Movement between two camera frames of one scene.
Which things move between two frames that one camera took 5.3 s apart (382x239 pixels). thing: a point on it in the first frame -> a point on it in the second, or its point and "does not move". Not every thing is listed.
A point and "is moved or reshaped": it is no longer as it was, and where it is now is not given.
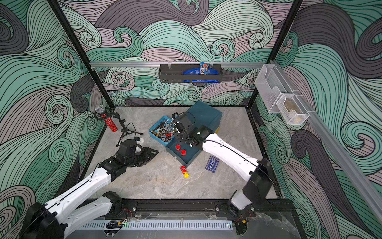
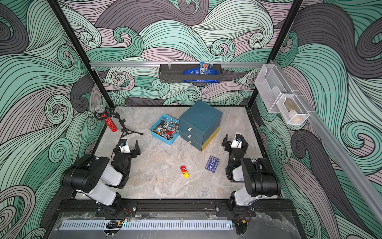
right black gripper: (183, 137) -> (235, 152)
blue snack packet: (203, 69) does not move
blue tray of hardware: (163, 131) does not move
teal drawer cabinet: (204, 115) is moved or reshaped
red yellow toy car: (184, 171) does not move
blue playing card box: (212, 164) does not move
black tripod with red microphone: (102, 112) does not move
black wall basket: (174, 73) does not move
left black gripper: (146, 158) -> (133, 153)
